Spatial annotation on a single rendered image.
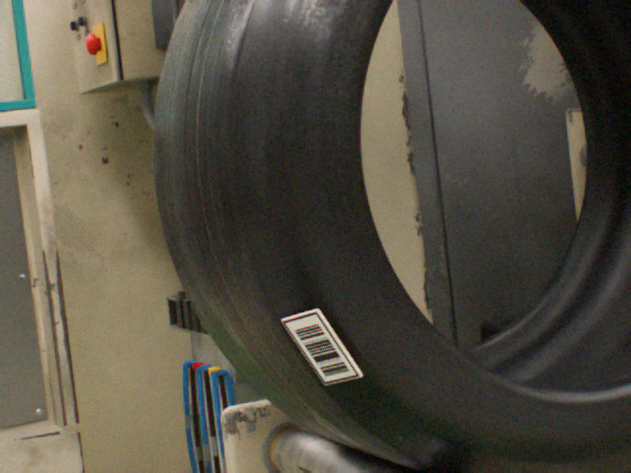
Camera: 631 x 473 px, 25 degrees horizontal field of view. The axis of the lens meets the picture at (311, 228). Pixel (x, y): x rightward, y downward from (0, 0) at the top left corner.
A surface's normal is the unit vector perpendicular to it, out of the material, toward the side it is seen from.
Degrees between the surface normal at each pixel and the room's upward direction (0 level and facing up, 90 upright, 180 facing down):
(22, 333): 90
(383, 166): 90
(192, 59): 69
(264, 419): 90
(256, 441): 90
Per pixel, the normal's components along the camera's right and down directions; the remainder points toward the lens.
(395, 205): 0.38, 0.00
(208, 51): -0.90, -0.24
